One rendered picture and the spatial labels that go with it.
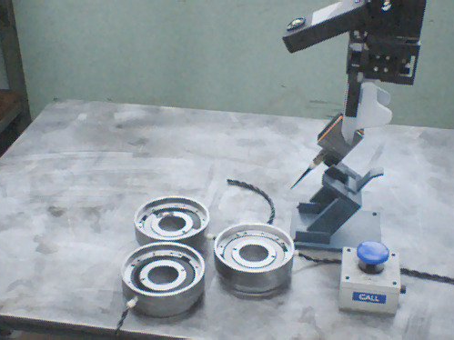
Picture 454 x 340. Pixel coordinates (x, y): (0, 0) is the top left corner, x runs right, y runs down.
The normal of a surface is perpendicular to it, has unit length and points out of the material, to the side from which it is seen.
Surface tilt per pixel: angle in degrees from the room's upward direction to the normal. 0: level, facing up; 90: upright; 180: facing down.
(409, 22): 90
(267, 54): 90
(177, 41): 90
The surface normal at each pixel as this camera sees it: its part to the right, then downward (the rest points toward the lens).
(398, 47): -0.15, 0.51
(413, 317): 0.00, -0.86
